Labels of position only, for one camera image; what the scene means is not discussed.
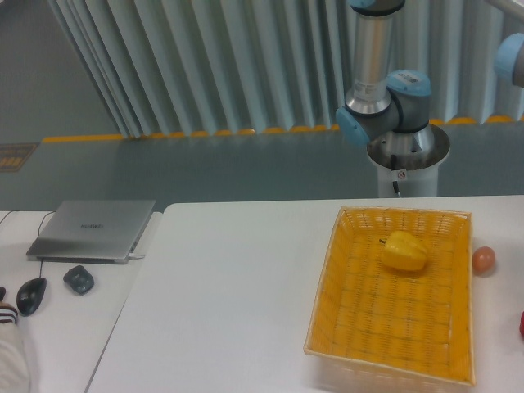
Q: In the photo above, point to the silver closed laptop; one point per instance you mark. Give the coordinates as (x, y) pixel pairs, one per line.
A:
(95, 230)

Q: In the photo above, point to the brown egg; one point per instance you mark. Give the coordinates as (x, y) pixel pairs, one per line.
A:
(483, 259)

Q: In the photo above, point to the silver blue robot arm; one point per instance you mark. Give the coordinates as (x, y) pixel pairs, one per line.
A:
(458, 59)

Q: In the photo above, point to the black computer mouse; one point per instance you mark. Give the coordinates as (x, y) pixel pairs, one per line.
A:
(30, 295)

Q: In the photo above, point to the red object at edge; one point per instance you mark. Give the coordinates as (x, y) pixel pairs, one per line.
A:
(521, 325)

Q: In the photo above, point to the person forearm striped sleeve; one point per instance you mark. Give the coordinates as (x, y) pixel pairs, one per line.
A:
(15, 375)

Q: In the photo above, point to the yellow bell pepper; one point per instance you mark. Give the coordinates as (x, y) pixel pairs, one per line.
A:
(403, 251)

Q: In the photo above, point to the yellow woven basket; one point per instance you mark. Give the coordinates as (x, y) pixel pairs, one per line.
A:
(415, 323)

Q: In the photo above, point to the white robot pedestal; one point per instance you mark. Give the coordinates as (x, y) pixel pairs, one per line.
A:
(407, 164)

